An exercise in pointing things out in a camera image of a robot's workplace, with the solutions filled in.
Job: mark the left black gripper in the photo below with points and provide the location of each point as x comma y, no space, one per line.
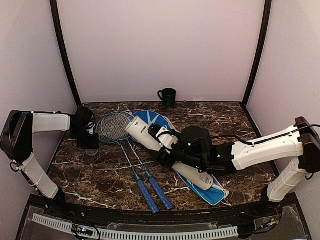
93,145

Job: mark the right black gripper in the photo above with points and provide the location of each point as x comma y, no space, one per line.
162,159

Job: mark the white shuttlecock tube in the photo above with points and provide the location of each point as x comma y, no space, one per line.
165,145

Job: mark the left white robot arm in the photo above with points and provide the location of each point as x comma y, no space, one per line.
16,141

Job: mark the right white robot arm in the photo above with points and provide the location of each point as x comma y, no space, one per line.
300,142

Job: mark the blue badminton racket left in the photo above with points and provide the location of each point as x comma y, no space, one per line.
111,131

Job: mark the blue racket bag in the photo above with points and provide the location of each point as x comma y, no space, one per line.
212,195

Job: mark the dark green mug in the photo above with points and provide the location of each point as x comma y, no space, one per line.
167,96

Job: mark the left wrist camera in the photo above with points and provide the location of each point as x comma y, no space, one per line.
85,118

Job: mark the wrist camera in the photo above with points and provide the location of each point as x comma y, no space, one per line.
85,118
196,140

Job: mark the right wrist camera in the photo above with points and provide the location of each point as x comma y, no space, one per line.
196,140

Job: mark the left black frame post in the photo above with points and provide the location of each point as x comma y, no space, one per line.
63,51

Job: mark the black frame post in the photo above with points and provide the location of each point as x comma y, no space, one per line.
63,51
258,53

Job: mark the right black frame post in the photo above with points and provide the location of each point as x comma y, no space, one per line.
258,53

